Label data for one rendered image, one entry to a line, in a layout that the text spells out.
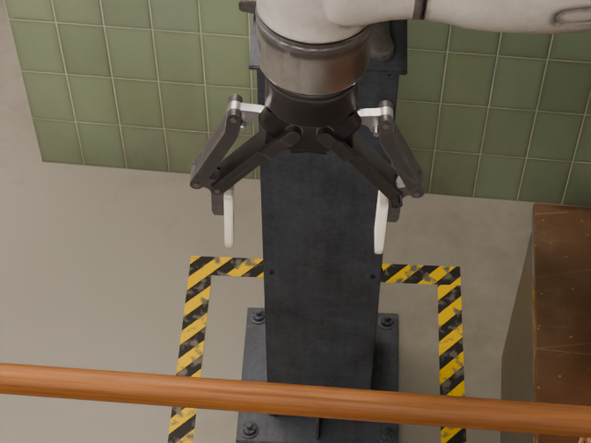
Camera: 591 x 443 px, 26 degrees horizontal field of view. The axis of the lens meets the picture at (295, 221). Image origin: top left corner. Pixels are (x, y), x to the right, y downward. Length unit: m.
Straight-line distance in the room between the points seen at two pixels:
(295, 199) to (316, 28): 1.09
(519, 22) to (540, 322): 1.18
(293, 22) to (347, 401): 0.43
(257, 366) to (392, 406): 1.43
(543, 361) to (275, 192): 0.49
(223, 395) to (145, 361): 1.45
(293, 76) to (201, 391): 0.38
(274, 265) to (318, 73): 1.21
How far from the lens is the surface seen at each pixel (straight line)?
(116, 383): 1.25
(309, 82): 0.97
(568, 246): 2.15
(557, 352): 2.03
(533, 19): 0.92
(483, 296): 2.78
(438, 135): 2.79
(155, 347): 2.70
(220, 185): 1.11
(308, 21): 0.93
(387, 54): 1.79
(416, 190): 1.11
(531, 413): 1.24
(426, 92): 2.69
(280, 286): 2.20
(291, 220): 2.06
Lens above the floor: 2.26
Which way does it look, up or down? 52 degrees down
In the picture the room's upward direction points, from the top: straight up
